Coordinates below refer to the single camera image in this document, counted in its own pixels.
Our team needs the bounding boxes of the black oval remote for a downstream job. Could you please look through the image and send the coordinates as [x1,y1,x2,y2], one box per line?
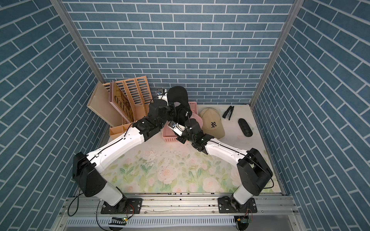
[238,118,253,137]

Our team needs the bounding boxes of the floral table mat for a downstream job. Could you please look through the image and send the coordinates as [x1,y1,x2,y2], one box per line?
[102,105,273,193]

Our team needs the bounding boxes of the aluminium mounting rail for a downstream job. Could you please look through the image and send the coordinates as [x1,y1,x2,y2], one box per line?
[52,193,305,231]

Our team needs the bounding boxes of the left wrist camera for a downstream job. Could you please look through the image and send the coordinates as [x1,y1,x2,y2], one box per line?
[156,89,168,102]

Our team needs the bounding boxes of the pink plastic basket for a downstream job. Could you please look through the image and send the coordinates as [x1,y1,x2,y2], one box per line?
[162,102,198,142]

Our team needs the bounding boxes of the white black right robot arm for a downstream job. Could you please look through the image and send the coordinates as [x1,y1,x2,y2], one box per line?
[168,119,273,206]

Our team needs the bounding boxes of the beige baseball cap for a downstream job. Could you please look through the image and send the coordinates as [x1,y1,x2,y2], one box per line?
[199,108,225,139]

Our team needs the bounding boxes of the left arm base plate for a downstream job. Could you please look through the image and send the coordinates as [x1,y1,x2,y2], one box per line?
[101,198,143,215]

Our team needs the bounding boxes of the black baseball cap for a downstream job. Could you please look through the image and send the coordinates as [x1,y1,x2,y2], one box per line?
[167,86,192,126]

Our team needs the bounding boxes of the beige cardboard folder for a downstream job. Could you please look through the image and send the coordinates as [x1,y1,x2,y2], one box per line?
[87,82,122,127]

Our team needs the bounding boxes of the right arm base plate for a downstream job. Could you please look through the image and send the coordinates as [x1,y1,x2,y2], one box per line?
[218,196,257,214]

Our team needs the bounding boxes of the wanted poster book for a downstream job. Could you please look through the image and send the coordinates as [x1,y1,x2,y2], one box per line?
[109,81,134,122]

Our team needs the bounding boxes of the black stapler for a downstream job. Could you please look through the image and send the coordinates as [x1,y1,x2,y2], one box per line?
[222,105,234,120]

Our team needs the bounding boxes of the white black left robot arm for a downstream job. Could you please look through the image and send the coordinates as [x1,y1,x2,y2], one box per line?
[72,99,176,206]

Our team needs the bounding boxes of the orange plastic file organizer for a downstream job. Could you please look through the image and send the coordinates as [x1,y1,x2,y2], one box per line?
[109,76,152,139]

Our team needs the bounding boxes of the pink baseball cap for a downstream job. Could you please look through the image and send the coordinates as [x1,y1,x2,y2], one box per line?
[190,112,203,128]

